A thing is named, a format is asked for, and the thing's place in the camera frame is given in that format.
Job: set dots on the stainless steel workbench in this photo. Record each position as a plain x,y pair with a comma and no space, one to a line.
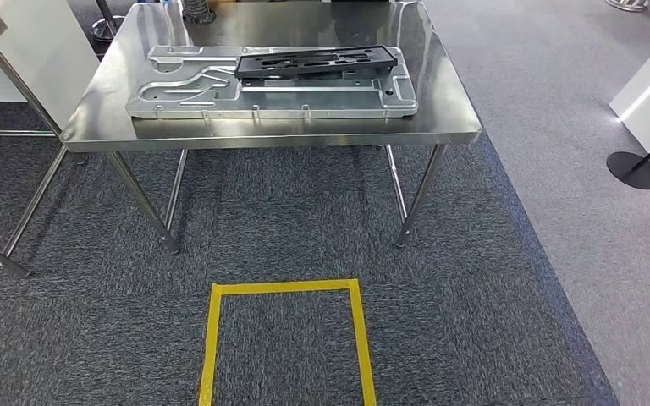
302,22

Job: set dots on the steel stanchion post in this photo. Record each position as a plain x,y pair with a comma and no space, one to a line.
106,31
628,4

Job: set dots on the aluminium fixture plate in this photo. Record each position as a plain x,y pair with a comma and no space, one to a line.
314,98

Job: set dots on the white panel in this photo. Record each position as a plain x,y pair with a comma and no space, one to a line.
61,56

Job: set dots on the black plastic plate frame part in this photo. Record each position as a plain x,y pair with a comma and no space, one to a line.
314,64

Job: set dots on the black stanchion post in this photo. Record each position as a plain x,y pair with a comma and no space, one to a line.
633,171

